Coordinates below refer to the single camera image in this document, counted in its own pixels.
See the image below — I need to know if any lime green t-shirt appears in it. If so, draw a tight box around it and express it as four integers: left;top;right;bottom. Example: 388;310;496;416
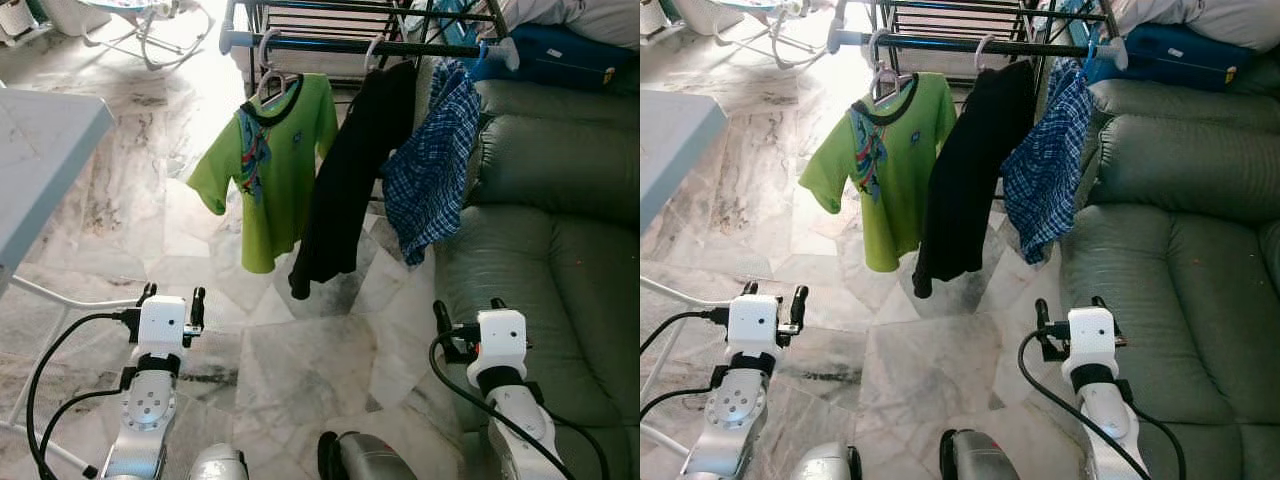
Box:
798;72;959;273
186;72;339;274

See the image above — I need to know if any pale grey clothes hanger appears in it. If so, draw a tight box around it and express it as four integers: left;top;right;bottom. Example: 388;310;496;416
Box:
255;28;303;106
867;30;906;103

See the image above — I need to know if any green leather sofa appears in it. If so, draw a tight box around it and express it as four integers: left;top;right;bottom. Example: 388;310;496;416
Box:
432;55;641;480
1040;70;1280;480

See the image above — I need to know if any silver right robot leg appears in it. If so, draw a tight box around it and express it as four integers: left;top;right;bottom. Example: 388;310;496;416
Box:
938;428;1021;480
318;430;421;480

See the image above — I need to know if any silver robot leg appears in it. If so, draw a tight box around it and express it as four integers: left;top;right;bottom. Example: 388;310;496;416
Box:
938;428;1021;480
190;443;249;480
318;430;421;480
790;443;863;480

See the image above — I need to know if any silver left robot leg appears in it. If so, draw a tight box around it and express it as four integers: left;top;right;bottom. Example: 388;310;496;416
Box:
790;443;863;480
190;443;249;480

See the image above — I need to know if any blue plaid shirt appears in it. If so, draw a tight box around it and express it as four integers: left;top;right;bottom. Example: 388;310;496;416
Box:
381;58;483;267
1001;60;1093;266

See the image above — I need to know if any black garment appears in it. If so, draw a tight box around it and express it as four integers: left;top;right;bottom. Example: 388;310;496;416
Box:
912;60;1038;300
288;60;419;301

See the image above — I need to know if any light blue folding table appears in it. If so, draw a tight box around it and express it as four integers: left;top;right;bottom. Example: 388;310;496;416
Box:
0;85;141;473
640;90;729;461

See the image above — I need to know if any blue cushion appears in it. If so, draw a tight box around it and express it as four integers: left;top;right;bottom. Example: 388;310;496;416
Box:
465;22;638;93
1082;22;1256;93

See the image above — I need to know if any black metal clothes rack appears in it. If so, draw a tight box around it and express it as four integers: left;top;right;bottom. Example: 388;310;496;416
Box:
219;0;521;106
827;0;1129;101

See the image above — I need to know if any white pillow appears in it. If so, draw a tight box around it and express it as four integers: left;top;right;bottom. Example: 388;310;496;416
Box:
1110;0;1280;51
490;0;641;49

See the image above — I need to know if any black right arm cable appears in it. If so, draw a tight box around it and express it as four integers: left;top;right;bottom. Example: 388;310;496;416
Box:
1017;330;1188;480
428;330;611;480

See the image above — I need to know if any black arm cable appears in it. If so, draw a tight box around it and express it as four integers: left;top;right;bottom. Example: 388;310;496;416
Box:
428;330;611;480
640;310;719;421
1017;330;1188;480
25;312;136;480

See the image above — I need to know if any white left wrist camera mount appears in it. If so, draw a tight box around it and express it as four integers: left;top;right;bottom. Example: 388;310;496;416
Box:
726;295;783;359
135;295;191;366

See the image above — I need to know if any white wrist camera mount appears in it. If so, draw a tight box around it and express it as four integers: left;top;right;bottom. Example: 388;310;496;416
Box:
475;310;528;373
1066;307;1118;369
726;295;783;359
135;295;191;366

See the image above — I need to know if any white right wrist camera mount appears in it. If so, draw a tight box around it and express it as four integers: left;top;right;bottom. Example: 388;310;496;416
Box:
1066;307;1118;369
475;310;528;373

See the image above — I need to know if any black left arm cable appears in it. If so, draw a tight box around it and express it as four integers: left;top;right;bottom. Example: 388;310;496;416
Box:
25;312;136;480
640;310;719;421

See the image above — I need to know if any white frame baby bouncer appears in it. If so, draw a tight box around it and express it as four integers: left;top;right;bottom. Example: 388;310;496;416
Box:
700;0;831;71
80;0;216;71

